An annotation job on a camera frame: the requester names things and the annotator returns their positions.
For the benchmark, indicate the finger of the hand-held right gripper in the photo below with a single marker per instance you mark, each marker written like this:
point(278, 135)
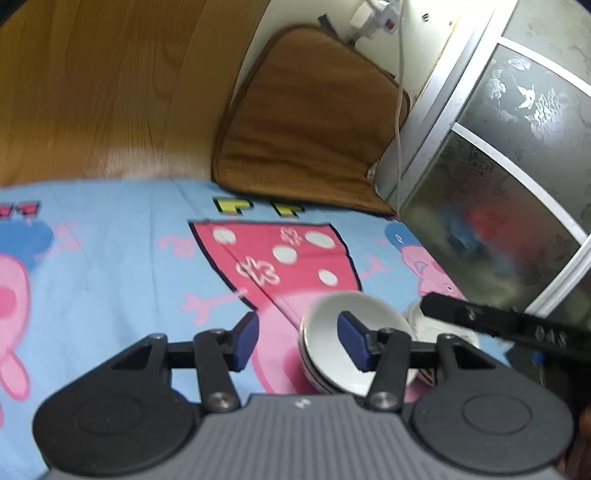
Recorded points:
point(508, 325)

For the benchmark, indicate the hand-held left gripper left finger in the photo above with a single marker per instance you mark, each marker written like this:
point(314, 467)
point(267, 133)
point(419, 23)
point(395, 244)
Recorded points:
point(244, 341)

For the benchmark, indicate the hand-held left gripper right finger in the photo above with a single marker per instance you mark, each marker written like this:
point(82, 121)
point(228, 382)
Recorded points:
point(353, 339)

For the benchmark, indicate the white plate grey flowers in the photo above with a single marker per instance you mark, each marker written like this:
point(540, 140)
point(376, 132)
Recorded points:
point(418, 323)

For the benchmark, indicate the frosted glass sliding door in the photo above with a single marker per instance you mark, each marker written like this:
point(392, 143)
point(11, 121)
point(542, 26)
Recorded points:
point(485, 184)

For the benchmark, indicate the printed cartoon blanket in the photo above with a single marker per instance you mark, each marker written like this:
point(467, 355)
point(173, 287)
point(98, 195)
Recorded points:
point(115, 258)

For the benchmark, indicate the brown cushion pad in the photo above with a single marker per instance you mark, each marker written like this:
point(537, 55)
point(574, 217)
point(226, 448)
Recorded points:
point(300, 129)

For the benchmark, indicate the wood-pattern vinyl sheet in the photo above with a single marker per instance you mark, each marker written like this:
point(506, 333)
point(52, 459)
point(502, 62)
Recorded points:
point(115, 92)

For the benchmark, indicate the black tape strip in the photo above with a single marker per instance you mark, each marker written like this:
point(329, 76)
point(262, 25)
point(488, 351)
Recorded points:
point(328, 26)

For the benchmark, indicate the white power strip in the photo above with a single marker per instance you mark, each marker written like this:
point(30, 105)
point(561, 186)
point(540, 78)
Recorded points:
point(371, 18)

